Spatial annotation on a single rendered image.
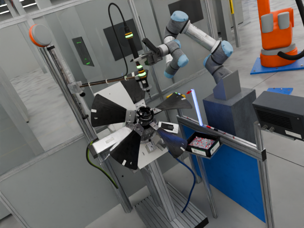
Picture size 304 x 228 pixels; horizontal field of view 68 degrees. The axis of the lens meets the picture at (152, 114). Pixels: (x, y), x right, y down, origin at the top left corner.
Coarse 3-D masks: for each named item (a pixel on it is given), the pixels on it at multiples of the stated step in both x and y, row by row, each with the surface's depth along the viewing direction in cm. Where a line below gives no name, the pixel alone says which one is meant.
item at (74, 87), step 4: (68, 84) 176; (72, 84) 174; (76, 84) 172; (80, 84) 175; (72, 88) 174; (76, 88) 172; (80, 88) 175; (84, 88) 178; (72, 92) 176; (76, 92) 175
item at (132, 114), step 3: (126, 111) 151; (129, 111) 151; (132, 111) 151; (135, 111) 152; (126, 114) 152; (129, 114) 152; (132, 114) 152; (126, 117) 153; (129, 117) 153; (132, 117) 153; (126, 120) 154; (132, 120) 155
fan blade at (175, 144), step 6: (162, 132) 151; (168, 132) 157; (162, 138) 145; (168, 138) 149; (174, 138) 154; (180, 138) 158; (168, 144) 145; (174, 144) 148; (180, 144) 152; (186, 144) 155; (174, 150) 144; (180, 150) 147; (174, 156) 142
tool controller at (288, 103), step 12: (264, 96) 116; (276, 96) 112; (288, 96) 108; (264, 108) 112; (276, 108) 106; (288, 108) 103; (300, 108) 99; (264, 120) 119; (276, 120) 111; (288, 120) 104; (300, 120) 99; (276, 132) 119; (288, 132) 111; (300, 132) 104
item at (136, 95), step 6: (132, 72) 164; (126, 84) 165; (132, 84) 162; (138, 84) 160; (126, 90) 165; (132, 90) 162; (138, 90) 159; (144, 90) 156; (132, 96) 161; (138, 96) 158; (144, 96) 156
